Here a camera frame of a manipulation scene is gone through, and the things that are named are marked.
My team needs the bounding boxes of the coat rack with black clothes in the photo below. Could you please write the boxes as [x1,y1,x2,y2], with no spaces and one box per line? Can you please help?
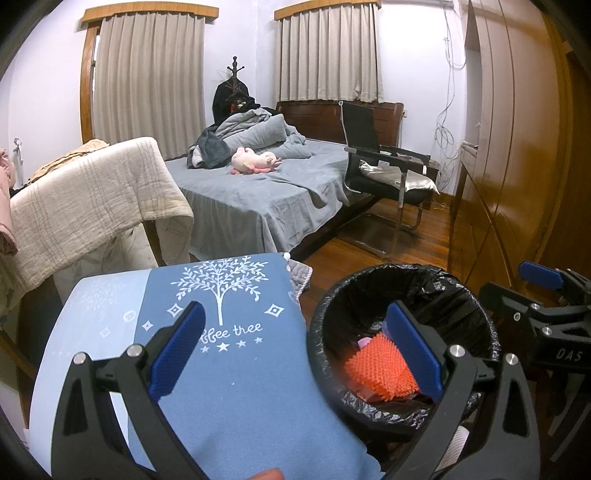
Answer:
[213,56,257,125]

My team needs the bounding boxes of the silver cushion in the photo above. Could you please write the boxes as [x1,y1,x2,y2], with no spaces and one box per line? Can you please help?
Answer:
[359,160,440,195]

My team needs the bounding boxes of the narrow beige curtain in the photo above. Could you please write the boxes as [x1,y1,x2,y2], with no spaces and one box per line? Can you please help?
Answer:
[279,4,384,103]

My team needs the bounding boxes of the grey duvet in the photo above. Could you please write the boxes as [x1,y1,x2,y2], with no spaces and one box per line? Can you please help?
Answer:
[187,108,319,167]

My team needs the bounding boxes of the wooden headboard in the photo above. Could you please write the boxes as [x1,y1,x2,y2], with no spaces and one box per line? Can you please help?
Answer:
[276,102,405,153]

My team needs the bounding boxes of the pink jacket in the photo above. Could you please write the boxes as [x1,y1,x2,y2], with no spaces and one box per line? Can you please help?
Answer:
[0,148,19,254]

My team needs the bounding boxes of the tan patterned cloth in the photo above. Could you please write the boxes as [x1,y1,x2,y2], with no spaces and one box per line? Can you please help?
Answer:
[30,138,112,183]

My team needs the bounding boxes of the hanging wall cables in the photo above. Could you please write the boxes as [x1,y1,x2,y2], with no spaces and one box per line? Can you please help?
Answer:
[434,4,467,181]

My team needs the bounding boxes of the grey bed sheet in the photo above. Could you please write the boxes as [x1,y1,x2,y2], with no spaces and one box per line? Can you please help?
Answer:
[164,141,370,268]

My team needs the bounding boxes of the wide beige curtain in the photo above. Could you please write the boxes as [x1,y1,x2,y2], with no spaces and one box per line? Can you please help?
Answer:
[92,4,207,160]

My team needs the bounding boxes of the dark clothes pile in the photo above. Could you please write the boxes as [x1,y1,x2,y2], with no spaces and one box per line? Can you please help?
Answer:
[187,130,232,169]

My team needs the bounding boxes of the blue tree print tablecloth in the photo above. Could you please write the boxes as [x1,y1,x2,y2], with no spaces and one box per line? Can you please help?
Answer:
[28,253,386,480]

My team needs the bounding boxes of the wooden window frame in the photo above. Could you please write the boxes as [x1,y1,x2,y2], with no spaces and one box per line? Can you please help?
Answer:
[79,23,102,144]

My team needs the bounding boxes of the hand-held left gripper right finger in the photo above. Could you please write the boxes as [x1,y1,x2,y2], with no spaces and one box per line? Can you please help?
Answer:
[385,301,541,480]

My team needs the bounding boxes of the orange foam net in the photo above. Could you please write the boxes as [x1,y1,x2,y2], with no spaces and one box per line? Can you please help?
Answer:
[344,333,421,401]

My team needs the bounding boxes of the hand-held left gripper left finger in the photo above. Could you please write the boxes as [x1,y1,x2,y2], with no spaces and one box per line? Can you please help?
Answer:
[51,301,208,480]

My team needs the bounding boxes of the black cantilever chair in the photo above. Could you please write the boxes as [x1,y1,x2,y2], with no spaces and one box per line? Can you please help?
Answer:
[337,102,439,257]

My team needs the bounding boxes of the pink plush toy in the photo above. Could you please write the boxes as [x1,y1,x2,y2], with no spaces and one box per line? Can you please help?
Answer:
[231,147,282,176]

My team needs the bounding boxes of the grey quilted pad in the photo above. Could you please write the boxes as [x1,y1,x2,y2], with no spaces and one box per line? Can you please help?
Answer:
[286,253,314,301]

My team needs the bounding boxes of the wooden wardrobe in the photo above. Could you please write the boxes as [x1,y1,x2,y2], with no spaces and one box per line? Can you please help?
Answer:
[447,0,591,305]

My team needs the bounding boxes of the short wooden pelmet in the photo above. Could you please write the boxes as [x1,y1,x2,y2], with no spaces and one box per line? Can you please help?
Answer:
[274,0,382,21]

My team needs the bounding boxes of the black trash bin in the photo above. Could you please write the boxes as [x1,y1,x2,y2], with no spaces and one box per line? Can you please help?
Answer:
[307,263,502,439]

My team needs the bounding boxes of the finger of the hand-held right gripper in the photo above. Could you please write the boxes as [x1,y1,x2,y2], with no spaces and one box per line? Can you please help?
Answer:
[518,261,591,305]
[479,282,561,337]

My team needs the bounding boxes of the beige blanket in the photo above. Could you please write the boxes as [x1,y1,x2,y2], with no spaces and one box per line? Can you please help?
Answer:
[0,136,195,315]

